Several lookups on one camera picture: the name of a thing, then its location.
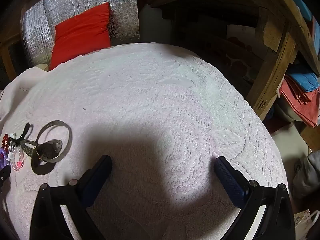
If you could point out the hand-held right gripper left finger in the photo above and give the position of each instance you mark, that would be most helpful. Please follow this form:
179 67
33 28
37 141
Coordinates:
94 181

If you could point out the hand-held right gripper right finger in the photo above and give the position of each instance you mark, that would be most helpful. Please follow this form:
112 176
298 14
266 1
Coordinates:
230 180

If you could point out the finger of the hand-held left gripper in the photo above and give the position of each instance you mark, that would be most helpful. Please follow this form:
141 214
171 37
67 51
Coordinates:
3 177

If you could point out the metal bangle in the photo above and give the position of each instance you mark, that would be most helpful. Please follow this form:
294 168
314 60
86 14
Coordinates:
70 135

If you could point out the black hair clip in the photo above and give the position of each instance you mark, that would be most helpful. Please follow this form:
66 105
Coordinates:
27 129

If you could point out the metal wristwatch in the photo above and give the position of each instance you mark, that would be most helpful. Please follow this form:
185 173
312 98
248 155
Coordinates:
50 148

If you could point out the grey cloth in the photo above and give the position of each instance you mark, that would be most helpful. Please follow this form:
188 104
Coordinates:
308 175

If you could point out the printed white paper bag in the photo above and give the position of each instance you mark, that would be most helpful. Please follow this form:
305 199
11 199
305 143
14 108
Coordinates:
306 223

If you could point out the red cloth stack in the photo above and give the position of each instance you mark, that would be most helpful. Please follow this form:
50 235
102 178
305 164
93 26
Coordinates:
297 100

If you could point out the white textured towel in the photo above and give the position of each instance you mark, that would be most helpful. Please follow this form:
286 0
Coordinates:
150 92

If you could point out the cream sofa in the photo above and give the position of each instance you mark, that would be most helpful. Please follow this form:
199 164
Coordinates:
43 67

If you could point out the blue cloth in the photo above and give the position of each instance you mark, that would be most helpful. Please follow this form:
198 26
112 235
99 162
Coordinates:
303 80

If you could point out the red patterned white sheet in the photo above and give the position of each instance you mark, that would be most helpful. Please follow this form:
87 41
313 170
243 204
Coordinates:
240 52

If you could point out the red cushion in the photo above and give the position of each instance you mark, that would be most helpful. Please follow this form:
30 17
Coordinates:
80 35

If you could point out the silver foil mat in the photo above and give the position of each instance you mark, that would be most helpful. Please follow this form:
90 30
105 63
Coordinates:
125 5

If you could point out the wooden chair frame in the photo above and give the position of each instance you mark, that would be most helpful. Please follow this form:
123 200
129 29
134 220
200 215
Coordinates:
7 57

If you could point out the wooden shelf frame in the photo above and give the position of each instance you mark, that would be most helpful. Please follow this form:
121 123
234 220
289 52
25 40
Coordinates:
272 67

